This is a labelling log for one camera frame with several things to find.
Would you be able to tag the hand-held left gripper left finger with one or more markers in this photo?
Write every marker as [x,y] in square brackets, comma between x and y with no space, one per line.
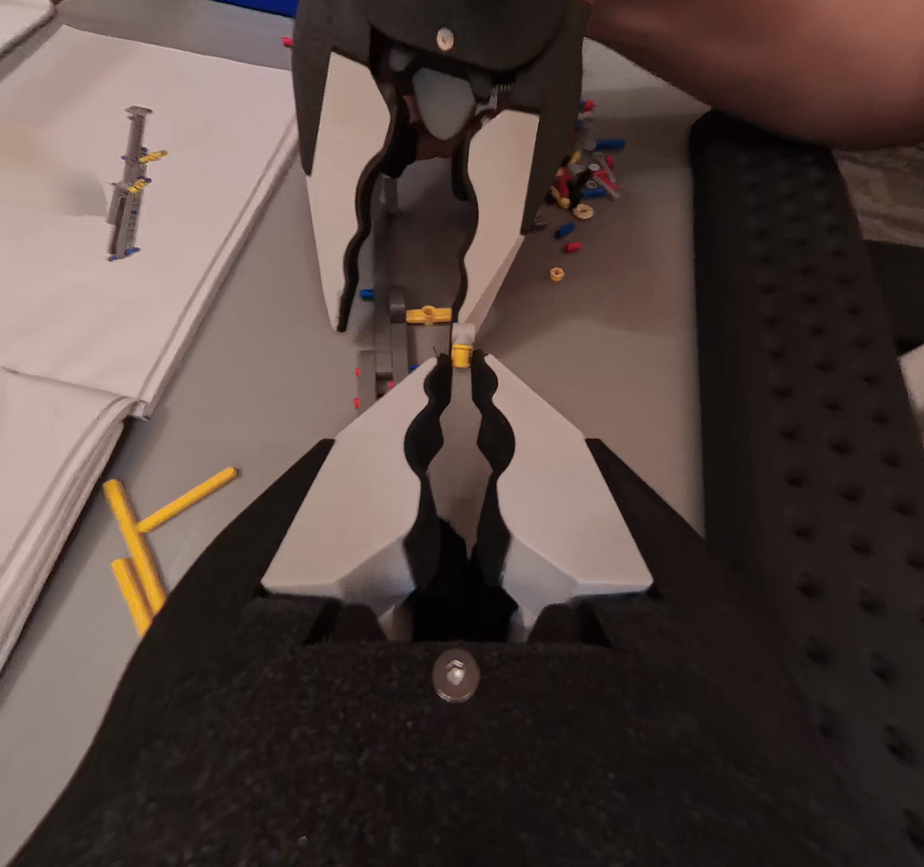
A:
[339,520]

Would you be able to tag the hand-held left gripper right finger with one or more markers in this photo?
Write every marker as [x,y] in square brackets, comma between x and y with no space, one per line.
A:
[570,520]

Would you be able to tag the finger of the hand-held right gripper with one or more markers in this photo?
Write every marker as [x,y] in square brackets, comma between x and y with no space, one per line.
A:
[505,181]
[336,160]

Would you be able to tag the long grey lego beam assembly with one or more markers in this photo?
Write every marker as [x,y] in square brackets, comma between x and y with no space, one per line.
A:
[386,246]

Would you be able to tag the yellow lego connector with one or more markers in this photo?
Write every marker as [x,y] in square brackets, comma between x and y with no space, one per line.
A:
[428,315]

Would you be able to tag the light grey lego pin connector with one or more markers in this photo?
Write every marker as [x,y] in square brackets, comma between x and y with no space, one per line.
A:
[464,335]

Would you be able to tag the instruction booklet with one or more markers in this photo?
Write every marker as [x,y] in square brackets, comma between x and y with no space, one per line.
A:
[108,268]

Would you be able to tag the pile of small colourful lego pieces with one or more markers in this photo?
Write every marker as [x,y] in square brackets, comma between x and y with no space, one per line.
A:
[585,167]

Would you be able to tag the tan lego gear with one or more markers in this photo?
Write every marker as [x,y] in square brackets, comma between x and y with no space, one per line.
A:
[583,212]

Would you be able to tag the cluster of yellow lego pieces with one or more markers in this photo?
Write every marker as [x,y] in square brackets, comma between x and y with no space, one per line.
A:
[137,542]

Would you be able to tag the black perforated board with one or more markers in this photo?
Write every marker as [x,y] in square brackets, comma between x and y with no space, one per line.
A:
[794,448]

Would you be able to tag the white document stand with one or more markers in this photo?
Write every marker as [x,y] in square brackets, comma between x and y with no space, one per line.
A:
[21,15]

